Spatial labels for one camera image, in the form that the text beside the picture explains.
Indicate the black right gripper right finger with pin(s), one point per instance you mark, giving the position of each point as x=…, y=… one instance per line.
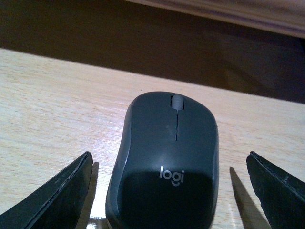
x=282, y=195

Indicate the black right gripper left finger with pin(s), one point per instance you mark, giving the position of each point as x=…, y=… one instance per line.
x=55, y=205

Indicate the dark grey logi mouse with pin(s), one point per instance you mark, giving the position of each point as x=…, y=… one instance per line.
x=166, y=174

